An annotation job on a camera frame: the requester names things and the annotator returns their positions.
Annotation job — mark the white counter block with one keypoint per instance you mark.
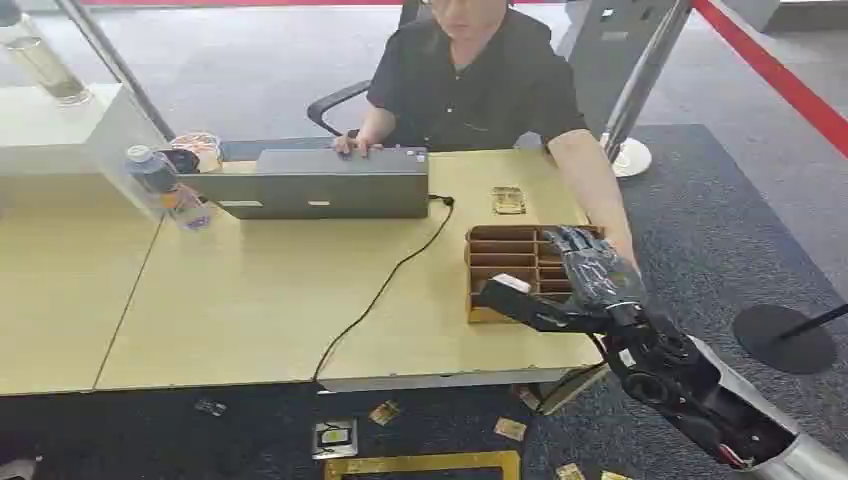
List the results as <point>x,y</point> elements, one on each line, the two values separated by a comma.
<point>60,136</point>

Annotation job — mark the person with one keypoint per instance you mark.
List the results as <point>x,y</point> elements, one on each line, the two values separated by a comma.
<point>484,79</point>

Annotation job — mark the round snack cup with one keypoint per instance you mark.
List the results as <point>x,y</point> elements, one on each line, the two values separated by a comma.
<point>199,149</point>

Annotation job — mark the wooden card box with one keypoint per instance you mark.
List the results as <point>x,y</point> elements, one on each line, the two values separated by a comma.
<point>507,255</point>

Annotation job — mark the black office chair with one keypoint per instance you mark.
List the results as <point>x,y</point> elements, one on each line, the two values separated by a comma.
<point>338,99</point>

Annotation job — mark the grey kiosk cabinet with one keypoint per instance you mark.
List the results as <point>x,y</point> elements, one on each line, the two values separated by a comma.
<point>609,46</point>

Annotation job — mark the grey laptop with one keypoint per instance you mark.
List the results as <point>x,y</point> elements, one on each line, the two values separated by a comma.
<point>331,182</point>

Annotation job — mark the red barrier belt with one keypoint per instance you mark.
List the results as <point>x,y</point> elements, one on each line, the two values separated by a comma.
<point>775,73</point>

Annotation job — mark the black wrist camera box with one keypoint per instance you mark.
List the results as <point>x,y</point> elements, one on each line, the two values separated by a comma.
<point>530,305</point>

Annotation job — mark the person's right hand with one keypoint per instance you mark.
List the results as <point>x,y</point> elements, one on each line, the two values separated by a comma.
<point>356,144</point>

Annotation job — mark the wooden board piece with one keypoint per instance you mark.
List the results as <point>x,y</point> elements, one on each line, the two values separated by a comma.
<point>570,389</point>

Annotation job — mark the silver stanchion post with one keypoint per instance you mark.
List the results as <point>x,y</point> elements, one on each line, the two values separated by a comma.
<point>639,86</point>

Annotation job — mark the clear plastic drink bottle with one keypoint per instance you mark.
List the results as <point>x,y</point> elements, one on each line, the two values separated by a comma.
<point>166,185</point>

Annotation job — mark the clear glass cylinder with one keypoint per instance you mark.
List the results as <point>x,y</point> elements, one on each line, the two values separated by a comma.
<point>46,63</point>

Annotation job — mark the yellow floor tape frame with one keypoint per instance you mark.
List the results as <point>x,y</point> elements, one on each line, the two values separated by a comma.
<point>424,462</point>

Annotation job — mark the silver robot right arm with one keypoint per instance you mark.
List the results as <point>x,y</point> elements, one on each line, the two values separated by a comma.
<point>702,391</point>

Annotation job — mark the grey slanted pole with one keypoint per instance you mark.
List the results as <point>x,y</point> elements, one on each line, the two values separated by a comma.
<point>116,66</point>

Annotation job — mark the dark card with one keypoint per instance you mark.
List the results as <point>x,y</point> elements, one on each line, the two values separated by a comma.
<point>210,407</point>

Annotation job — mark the steel floor socket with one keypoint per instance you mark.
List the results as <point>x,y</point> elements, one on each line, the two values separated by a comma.
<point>334,439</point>

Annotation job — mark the black stanchion base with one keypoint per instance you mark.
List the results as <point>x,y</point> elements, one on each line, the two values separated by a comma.
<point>782,338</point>

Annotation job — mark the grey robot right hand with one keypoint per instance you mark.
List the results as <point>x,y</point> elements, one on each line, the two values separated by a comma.
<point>599,272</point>

